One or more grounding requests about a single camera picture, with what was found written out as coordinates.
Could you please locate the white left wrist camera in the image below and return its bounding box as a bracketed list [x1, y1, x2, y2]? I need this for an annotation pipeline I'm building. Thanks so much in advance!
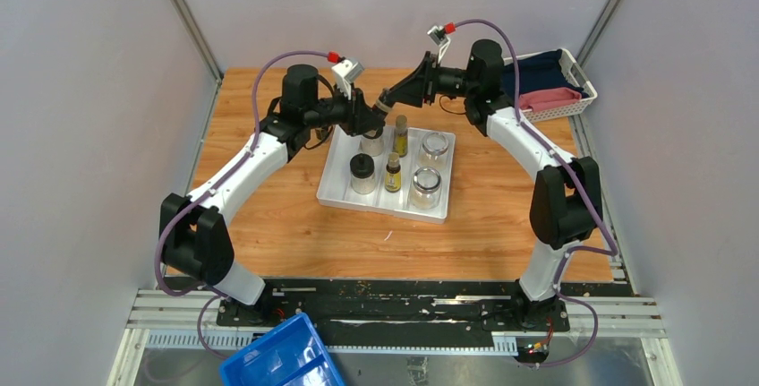
[327, 51, 364, 100]

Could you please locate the navy blue cloth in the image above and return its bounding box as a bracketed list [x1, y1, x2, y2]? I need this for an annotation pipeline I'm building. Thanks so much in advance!
[517, 49, 588, 99]

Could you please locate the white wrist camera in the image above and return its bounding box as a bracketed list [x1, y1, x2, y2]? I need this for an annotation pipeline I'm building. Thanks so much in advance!
[327, 51, 364, 100]
[427, 22, 456, 66]

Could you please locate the white plastic basket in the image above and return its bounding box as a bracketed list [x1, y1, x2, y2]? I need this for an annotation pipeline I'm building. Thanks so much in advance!
[502, 48, 597, 122]

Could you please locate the glass jar with grains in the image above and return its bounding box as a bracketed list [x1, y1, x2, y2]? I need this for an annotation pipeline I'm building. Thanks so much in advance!
[418, 132, 450, 172]

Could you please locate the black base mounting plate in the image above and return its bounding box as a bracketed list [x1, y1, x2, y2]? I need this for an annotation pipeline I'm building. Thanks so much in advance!
[216, 278, 570, 349]

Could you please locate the glass jar front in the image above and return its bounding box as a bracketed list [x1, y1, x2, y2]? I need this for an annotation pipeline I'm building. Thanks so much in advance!
[410, 167, 442, 210]

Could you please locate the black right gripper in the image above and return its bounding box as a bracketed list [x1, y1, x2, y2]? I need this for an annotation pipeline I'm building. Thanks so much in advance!
[386, 52, 478, 109]

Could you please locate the yellow label sauce bottle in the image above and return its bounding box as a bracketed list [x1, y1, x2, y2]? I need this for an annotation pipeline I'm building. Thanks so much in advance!
[384, 152, 402, 193]
[393, 115, 408, 158]

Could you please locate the black lid bead jar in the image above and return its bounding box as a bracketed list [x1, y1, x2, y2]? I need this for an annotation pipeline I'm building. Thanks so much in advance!
[360, 134, 385, 157]
[349, 153, 376, 195]

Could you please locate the blue plastic bin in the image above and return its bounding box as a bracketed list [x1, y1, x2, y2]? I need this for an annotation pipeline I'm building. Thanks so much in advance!
[219, 313, 345, 386]

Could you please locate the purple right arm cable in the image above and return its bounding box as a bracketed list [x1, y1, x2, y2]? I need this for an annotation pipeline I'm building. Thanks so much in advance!
[453, 18, 619, 370]

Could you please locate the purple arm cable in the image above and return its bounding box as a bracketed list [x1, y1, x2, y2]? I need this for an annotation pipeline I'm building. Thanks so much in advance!
[152, 49, 333, 362]
[453, 18, 619, 370]

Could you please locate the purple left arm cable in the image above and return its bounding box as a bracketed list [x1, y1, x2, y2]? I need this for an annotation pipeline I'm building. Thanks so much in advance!
[152, 49, 333, 362]

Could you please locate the pink cloth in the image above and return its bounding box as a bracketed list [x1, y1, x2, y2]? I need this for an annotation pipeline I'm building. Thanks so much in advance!
[519, 87, 583, 112]

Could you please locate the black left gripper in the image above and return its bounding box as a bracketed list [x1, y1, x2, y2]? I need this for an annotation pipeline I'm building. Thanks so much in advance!
[304, 81, 385, 138]

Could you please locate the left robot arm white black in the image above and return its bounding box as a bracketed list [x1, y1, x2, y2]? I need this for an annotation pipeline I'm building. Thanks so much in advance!
[156, 58, 384, 326]

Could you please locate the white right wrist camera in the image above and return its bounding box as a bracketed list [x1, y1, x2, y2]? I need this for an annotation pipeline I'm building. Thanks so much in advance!
[427, 22, 456, 66]

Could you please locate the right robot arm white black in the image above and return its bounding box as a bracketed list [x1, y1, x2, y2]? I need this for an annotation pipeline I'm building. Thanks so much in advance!
[371, 39, 602, 330]

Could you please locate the small dark spice jar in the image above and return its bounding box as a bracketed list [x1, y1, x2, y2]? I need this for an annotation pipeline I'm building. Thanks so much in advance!
[314, 127, 332, 142]
[372, 99, 393, 119]

